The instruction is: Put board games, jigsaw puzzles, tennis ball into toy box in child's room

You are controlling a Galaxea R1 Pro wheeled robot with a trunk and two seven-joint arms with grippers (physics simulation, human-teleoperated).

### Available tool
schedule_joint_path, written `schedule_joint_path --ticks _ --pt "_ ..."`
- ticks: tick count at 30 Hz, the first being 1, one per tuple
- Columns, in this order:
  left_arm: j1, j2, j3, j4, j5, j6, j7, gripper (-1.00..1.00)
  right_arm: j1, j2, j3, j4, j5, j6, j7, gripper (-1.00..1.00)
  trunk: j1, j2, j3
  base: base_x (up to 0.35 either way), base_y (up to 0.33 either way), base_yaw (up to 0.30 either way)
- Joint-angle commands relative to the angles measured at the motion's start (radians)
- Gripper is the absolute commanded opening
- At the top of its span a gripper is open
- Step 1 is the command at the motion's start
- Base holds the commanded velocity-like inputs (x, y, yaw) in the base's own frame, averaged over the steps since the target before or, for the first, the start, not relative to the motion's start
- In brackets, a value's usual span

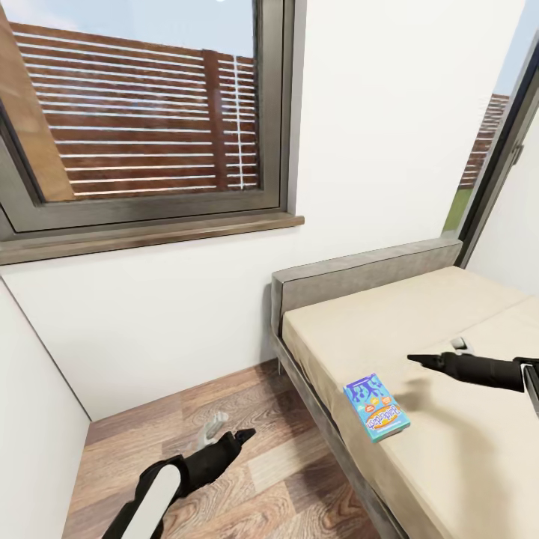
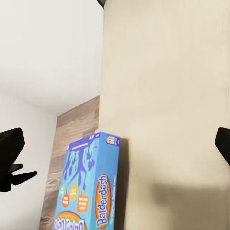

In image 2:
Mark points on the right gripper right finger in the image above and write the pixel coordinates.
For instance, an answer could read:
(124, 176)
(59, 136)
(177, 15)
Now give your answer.
(222, 142)

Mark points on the bed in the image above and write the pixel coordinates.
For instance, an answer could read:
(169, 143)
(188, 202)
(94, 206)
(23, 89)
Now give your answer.
(165, 90)

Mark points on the board game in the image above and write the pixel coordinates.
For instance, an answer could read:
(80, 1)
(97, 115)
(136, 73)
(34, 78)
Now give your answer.
(87, 193)

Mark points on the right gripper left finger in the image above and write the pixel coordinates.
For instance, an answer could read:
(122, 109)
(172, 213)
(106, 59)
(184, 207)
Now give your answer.
(11, 144)

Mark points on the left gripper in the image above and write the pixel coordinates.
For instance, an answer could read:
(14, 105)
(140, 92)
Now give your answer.
(15, 179)

